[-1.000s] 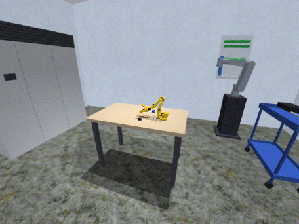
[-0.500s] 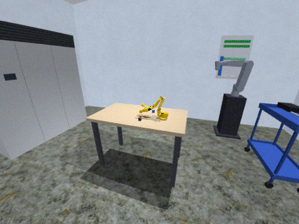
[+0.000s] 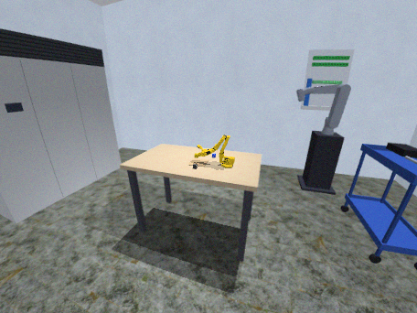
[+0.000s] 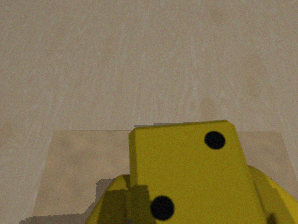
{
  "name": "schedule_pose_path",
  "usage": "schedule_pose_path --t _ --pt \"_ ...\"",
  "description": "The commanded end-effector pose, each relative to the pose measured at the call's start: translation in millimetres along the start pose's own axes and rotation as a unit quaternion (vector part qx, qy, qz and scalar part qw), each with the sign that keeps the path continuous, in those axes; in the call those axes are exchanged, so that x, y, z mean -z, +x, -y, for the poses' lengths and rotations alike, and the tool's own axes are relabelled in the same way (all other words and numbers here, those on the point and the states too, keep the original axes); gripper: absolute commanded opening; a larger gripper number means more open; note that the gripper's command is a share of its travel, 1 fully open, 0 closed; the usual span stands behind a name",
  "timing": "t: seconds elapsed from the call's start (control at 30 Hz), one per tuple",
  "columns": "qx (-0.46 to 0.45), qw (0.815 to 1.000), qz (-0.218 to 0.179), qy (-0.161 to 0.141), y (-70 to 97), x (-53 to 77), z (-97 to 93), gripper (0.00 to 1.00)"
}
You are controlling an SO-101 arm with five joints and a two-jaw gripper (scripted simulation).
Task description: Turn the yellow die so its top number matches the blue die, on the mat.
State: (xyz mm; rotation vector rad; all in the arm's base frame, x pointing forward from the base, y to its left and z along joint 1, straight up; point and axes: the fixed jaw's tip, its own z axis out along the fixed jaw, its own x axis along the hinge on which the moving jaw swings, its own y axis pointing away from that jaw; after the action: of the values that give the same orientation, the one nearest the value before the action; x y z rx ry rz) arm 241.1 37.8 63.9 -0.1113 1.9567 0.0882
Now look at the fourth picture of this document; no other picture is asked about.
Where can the yellow die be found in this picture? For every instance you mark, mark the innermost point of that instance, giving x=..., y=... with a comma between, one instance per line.
x=191, y=173

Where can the tan flat mat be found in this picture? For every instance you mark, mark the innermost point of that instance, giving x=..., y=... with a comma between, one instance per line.
x=81, y=164

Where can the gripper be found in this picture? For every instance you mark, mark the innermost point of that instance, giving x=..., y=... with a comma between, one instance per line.
x=114, y=206

